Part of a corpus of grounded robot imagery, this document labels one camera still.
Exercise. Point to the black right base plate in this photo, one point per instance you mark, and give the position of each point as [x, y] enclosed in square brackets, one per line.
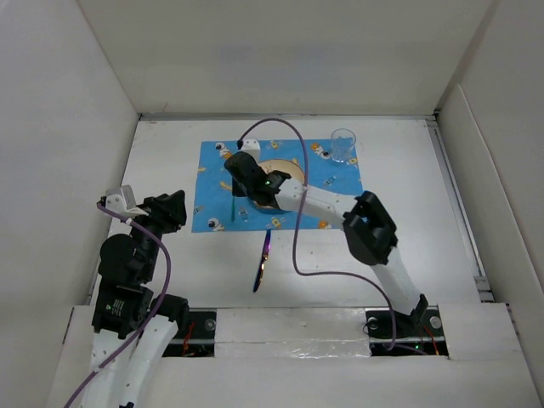
[426, 338]

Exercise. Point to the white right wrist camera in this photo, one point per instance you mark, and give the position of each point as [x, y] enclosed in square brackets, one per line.
[251, 147]

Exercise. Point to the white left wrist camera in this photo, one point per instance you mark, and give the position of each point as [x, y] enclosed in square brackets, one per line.
[121, 200]

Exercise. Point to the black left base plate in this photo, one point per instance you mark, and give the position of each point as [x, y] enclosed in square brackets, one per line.
[197, 338]

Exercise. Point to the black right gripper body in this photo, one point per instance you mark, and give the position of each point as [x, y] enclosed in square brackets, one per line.
[239, 189]

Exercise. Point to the beige bird-pattern plate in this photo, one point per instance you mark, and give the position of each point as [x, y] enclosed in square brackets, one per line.
[285, 166]

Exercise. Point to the clear plastic cup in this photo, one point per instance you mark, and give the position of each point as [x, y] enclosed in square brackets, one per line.
[342, 143]

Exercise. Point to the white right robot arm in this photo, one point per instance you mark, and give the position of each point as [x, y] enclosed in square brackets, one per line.
[369, 230]

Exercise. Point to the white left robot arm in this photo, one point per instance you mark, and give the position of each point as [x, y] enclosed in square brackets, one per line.
[134, 318]

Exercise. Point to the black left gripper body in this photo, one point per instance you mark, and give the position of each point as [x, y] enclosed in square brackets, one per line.
[167, 220]

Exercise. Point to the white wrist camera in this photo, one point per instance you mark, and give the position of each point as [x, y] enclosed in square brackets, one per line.
[251, 147]
[121, 200]

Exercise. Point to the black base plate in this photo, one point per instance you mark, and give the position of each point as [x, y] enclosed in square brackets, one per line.
[197, 338]
[426, 338]

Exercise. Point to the iridescent knife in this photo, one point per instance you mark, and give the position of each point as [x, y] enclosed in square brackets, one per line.
[263, 259]

